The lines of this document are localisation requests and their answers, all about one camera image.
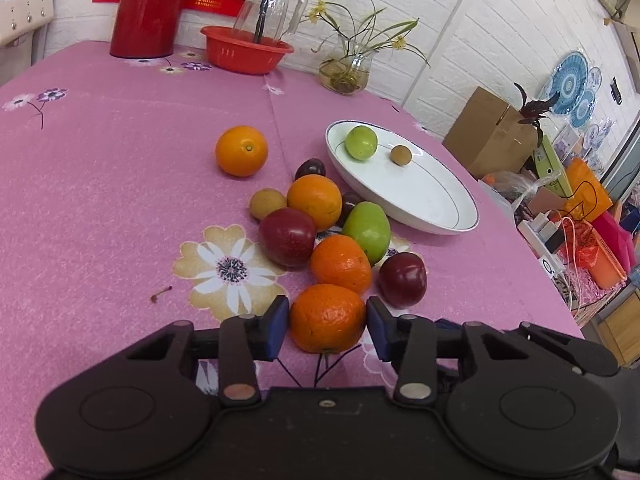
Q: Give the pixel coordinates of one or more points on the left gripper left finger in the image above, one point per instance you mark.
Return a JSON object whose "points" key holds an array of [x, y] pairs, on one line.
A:
{"points": [[227, 355]]}

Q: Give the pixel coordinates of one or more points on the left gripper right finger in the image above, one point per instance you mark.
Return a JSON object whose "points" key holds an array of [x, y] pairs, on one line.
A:
{"points": [[411, 344]]}

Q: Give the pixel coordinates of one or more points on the red apple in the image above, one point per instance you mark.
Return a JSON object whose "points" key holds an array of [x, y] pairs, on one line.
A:
{"points": [[286, 237], [402, 279]]}

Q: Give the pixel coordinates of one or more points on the bumpy tangerine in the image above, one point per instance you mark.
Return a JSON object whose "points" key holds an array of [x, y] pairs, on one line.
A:
{"points": [[327, 318], [339, 260]]}

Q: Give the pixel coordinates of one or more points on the green apple pear-shaped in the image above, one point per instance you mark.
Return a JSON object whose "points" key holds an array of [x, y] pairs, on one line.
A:
{"points": [[369, 227]]}

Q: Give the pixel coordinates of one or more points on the smooth orange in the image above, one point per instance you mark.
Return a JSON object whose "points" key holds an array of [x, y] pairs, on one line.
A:
{"points": [[319, 197], [241, 151]]}

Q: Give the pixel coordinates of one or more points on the dark purple plum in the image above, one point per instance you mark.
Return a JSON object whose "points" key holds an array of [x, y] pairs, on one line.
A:
{"points": [[349, 201], [311, 167]]}

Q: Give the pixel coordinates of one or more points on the brown kiwi fruit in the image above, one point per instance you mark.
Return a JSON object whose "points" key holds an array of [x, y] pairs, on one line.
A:
{"points": [[401, 155]]}

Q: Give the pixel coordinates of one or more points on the round green apple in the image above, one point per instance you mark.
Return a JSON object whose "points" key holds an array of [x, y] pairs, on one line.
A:
{"points": [[361, 142]]}

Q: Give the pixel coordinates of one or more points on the small brown stem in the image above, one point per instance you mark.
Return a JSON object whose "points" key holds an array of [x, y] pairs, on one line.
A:
{"points": [[156, 295]]}

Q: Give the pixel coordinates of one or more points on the white oval plate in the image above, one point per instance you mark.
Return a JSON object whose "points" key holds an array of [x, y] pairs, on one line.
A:
{"points": [[424, 195]]}

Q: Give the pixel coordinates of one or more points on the clutter of bags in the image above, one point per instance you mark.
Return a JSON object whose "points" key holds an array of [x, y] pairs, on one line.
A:
{"points": [[571, 224]]}

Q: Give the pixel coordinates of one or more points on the pink floral tablecloth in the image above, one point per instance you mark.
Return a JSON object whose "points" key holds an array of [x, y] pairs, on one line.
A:
{"points": [[108, 171]]}

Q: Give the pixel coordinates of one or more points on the cardboard box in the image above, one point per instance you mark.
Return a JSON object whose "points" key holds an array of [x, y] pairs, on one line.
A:
{"points": [[488, 136]]}

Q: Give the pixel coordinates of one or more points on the dark red leaf plant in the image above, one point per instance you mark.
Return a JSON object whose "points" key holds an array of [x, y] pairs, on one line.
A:
{"points": [[533, 111]]}

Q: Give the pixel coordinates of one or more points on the blue decorative plates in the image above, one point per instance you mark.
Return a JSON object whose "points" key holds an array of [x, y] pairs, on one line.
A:
{"points": [[577, 83]]}

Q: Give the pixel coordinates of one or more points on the red plastic basket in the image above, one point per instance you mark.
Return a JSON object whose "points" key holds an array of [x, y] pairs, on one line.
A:
{"points": [[236, 52]]}

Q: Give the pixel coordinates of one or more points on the glass vase with orchid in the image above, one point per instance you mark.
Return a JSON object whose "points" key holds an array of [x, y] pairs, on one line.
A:
{"points": [[357, 40]]}

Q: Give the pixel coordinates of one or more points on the red thermos jug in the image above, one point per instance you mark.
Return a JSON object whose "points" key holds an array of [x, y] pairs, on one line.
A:
{"points": [[145, 28]]}

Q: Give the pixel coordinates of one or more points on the clear glass pitcher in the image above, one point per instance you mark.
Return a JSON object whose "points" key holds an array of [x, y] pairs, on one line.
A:
{"points": [[268, 21]]}

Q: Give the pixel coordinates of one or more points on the white water dispenser machine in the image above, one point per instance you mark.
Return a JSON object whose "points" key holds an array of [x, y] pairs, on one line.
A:
{"points": [[20, 20]]}

